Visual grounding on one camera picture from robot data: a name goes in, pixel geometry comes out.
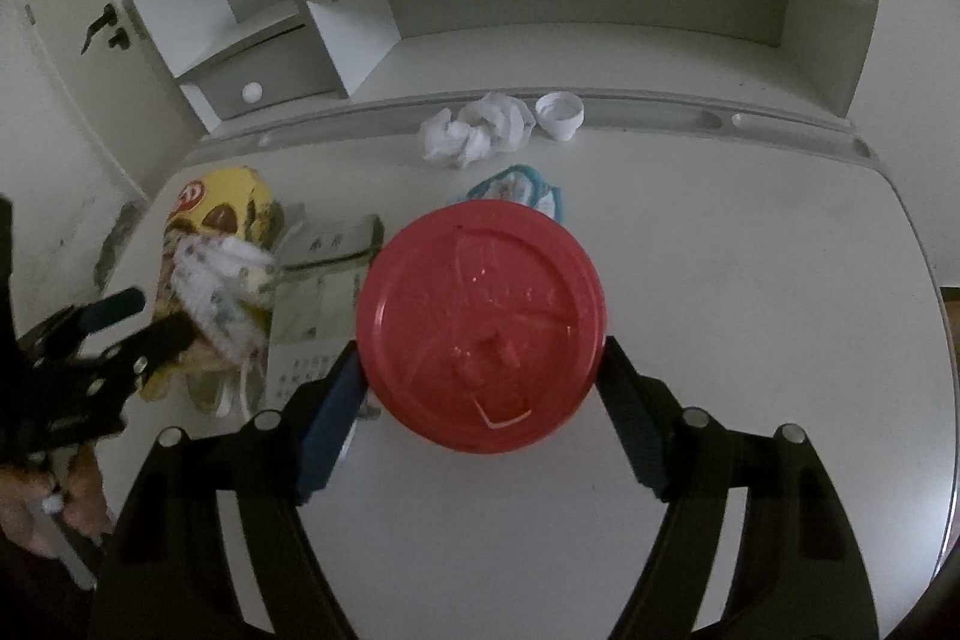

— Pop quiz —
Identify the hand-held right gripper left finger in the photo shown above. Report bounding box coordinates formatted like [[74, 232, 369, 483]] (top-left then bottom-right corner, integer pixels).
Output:
[[90, 340, 368, 640]]

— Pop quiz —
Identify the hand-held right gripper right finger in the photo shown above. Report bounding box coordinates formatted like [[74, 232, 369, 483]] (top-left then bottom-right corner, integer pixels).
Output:
[[596, 334, 878, 640]]

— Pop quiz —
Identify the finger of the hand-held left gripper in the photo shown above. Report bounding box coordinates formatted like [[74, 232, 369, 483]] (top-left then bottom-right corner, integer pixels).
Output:
[[94, 314, 197, 390], [22, 287, 146, 356]]

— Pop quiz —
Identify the white patterned face mask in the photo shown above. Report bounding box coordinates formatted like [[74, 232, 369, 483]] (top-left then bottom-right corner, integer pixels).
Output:
[[169, 233, 282, 420]]

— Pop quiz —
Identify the yellow snack bag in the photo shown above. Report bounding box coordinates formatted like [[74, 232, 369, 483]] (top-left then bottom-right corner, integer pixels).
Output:
[[154, 166, 286, 401]]

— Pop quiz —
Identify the red plastic cup lid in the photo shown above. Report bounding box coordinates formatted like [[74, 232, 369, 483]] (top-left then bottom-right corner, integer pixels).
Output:
[[355, 199, 608, 455]]

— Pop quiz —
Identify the person's left hand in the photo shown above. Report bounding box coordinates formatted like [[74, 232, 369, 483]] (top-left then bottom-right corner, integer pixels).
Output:
[[0, 445, 113, 558]]

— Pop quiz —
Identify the printed paper leaflet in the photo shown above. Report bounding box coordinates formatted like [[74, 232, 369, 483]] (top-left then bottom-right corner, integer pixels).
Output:
[[266, 269, 376, 420]]

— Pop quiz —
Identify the clear plastic wrapper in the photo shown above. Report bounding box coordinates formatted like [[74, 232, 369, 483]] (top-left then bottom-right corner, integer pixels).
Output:
[[274, 212, 387, 289]]

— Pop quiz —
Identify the white door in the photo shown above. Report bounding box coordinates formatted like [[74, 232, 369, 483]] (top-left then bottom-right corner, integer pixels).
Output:
[[22, 0, 188, 214]]

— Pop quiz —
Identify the blue trimmed white wrapper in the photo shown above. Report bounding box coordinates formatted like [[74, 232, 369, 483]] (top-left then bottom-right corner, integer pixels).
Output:
[[448, 164, 567, 229]]

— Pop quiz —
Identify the grey drawer with white knob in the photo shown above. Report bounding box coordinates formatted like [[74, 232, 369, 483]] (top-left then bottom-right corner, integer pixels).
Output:
[[199, 32, 338, 120]]

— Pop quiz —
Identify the crumpled white tissue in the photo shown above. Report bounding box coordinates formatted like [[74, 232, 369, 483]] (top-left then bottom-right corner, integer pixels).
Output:
[[418, 92, 537, 170]]

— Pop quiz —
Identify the small white cup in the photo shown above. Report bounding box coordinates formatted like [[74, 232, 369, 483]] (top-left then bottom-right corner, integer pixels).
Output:
[[535, 92, 584, 142]]

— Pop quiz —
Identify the black door handle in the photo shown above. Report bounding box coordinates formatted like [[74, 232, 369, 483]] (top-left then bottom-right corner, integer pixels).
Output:
[[81, 4, 131, 55]]

